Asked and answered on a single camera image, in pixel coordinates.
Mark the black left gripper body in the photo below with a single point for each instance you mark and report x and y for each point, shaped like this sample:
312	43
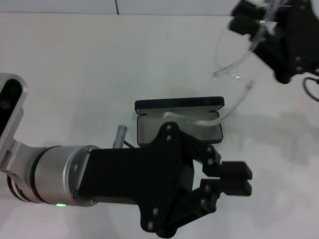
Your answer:
129	174

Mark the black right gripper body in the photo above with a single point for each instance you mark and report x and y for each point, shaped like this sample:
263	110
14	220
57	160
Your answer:
289	37

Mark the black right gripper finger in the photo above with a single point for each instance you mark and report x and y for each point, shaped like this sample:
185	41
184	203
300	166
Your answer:
245	25
249	6

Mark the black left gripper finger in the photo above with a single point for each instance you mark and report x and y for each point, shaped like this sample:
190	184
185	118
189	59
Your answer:
234	170
234	188

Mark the clear transparent glasses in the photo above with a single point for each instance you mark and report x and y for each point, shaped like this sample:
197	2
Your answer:
225	71

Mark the black glasses case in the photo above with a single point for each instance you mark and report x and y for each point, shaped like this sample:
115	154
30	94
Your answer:
179	103

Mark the left silver connector plug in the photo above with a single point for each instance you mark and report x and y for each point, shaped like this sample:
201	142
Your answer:
120	135

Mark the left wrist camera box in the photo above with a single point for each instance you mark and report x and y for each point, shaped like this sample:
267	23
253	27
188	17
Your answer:
12	104

